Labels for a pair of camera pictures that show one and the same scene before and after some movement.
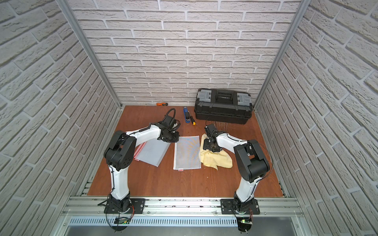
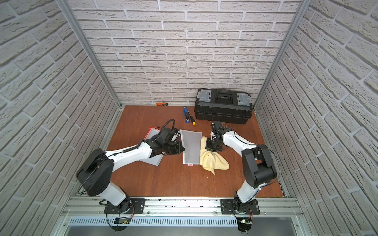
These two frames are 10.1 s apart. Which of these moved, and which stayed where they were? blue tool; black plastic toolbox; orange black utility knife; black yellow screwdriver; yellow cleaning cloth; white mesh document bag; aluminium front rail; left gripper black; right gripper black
Moved: white mesh document bag; left gripper black; yellow cleaning cloth
Stayed: blue tool; black plastic toolbox; aluminium front rail; black yellow screwdriver; right gripper black; orange black utility knife
